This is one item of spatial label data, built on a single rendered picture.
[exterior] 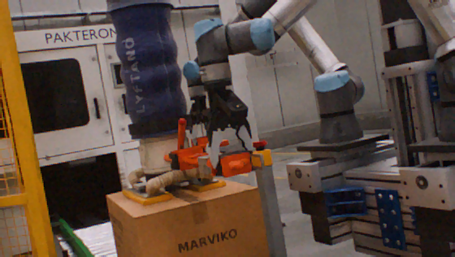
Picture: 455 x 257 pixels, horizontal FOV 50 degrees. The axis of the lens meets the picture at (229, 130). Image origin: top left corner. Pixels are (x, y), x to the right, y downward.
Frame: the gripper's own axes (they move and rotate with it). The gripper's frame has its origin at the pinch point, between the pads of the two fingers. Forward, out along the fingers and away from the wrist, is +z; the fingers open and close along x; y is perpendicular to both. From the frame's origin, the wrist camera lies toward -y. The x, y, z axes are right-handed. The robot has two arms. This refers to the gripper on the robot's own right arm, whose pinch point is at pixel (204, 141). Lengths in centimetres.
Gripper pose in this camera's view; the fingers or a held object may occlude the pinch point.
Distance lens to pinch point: 214.9
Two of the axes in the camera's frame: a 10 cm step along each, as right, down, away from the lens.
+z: 1.6, 9.8, 0.5
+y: 3.9, -0.2, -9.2
